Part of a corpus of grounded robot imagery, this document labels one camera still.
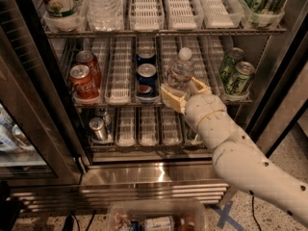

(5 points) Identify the front blue Pepsi can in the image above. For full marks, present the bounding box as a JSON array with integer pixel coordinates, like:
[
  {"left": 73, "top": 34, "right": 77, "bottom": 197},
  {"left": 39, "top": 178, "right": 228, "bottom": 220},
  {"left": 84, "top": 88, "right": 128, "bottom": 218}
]
[{"left": 136, "top": 64, "right": 158, "bottom": 97}]

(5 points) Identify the rear green soda can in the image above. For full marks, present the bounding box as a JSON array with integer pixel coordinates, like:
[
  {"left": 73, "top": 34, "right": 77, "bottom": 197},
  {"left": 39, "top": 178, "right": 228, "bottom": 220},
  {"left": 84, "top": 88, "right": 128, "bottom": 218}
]
[{"left": 218, "top": 47, "right": 244, "bottom": 84}]

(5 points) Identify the large water bottle top shelf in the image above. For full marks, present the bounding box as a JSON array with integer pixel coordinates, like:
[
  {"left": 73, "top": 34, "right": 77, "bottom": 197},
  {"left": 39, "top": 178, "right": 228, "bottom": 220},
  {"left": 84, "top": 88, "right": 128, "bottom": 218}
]
[{"left": 86, "top": 0, "right": 123, "bottom": 32}]

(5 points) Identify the red coca-cola can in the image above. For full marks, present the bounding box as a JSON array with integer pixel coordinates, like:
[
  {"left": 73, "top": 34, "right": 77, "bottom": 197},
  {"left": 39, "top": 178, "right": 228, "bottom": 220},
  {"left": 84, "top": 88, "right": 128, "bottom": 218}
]
[
  {"left": 69, "top": 64, "right": 99, "bottom": 99},
  {"left": 76, "top": 50, "right": 102, "bottom": 88}
]

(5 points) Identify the rear blue Pepsi can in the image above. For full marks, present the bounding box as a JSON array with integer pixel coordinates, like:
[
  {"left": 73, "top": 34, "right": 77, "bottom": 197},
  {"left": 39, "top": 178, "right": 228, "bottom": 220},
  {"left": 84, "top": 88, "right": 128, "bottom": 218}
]
[{"left": 137, "top": 48, "right": 156, "bottom": 65}]

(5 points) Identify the front silver can bottom shelf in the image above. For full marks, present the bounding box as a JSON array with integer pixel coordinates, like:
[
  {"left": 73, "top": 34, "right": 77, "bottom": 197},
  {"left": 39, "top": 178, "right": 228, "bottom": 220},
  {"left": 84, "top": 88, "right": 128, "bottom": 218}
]
[{"left": 89, "top": 116, "right": 108, "bottom": 141}]

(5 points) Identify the front red Coca-Cola can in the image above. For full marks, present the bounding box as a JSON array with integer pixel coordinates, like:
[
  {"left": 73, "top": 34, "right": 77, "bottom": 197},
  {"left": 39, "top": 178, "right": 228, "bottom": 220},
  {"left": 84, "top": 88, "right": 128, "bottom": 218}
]
[{"left": 69, "top": 64, "right": 99, "bottom": 99}]

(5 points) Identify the clear plastic bin on floor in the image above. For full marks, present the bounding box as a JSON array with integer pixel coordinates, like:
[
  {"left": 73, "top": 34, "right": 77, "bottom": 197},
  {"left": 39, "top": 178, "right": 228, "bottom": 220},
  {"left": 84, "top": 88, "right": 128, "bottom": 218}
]
[{"left": 106, "top": 199, "right": 208, "bottom": 231}]

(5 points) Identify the clear plastic water bottle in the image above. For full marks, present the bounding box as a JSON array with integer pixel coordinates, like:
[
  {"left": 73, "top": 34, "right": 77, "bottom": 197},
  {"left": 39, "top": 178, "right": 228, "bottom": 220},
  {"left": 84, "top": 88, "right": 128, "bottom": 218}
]
[{"left": 167, "top": 47, "right": 194, "bottom": 90}]

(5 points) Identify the green soda can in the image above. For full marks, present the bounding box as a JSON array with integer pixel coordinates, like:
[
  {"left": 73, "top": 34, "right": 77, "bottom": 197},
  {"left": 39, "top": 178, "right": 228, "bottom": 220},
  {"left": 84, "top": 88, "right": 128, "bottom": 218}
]
[
  {"left": 218, "top": 47, "right": 244, "bottom": 84},
  {"left": 225, "top": 62, "right": 255, "bottom": 95}
]

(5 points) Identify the black cable on floor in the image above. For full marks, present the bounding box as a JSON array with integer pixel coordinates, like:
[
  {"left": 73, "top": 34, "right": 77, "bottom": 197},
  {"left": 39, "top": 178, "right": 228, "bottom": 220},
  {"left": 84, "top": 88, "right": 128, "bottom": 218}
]
[{"left": 251, "top": 194, "right": 264, "bottom": 231}]

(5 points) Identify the glass fridge door left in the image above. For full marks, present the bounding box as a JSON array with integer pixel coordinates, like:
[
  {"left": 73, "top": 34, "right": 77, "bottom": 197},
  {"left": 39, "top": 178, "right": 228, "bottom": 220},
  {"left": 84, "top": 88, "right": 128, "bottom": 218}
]
[{"left": 0, "top": 0, "right": 83, "bottom": 186}]

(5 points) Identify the silver can shelf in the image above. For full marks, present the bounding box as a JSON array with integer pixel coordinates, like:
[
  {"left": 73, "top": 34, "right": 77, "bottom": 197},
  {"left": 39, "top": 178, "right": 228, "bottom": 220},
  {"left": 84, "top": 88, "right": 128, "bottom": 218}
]
[
  {"left": 89, "top": 116, "right": 108, "bottom": 141},
  {"left": 94, "top": 108, "right": 113, "bottom": 134}
]

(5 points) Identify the front green soda can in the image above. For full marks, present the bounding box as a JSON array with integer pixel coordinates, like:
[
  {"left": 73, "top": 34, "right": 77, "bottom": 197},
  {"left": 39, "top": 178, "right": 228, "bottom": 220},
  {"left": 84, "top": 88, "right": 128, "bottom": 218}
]
[{"left": 225, "top": 62, "right": 255, "bottom": 95}]

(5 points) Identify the rear silver can bottom shelf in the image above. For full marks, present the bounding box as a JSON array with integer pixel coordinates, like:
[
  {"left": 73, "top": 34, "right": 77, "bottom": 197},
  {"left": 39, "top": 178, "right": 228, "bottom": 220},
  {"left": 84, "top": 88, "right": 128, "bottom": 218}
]
[{"left": 94, "top": 108, "right": 113, "bottom": 134}]

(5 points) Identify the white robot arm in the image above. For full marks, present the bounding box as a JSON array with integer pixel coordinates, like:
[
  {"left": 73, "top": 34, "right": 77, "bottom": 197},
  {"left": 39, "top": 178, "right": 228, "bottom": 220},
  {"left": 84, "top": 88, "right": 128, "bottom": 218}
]
[{"left": 161, "top": 78, "right": 308, "bottom": 226}]

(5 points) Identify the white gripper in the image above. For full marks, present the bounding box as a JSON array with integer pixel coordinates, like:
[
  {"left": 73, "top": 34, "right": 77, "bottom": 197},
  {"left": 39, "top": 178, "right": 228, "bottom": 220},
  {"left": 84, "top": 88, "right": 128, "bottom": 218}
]
[{"left": 161, "top": 77, "right": 239, "bottom": 149}]

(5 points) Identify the rear red Coca-Cola can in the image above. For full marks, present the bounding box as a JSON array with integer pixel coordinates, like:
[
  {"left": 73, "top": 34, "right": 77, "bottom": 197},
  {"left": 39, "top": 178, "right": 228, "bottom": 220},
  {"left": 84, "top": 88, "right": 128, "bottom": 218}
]
[{"left": 76, "top": 50, "right": 102, "bottom": 88}]

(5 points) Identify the blue pepsi can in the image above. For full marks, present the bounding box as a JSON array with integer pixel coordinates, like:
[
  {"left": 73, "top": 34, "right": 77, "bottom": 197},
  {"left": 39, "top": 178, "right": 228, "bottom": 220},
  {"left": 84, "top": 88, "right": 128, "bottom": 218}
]
[
  {"left": 136, "top": 64, "right": 158, "bottom": 97},
  {"left": 137, "top": 48, "right": 156, "bottom": 65}
]

